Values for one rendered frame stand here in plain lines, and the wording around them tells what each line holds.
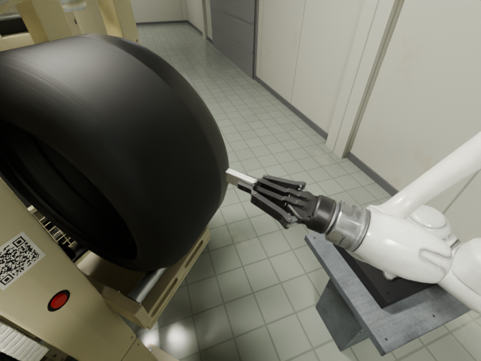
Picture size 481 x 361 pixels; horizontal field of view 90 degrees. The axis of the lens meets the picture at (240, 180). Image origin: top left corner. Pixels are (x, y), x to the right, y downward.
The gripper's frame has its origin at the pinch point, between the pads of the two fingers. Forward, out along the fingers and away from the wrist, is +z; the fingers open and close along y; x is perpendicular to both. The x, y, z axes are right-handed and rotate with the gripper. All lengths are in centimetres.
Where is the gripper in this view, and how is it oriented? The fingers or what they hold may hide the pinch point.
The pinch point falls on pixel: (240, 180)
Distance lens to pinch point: 53.4
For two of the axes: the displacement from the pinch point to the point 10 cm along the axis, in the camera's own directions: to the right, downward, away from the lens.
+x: -1.3, 7.1, 7.0
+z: -9.0, -3.8, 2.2
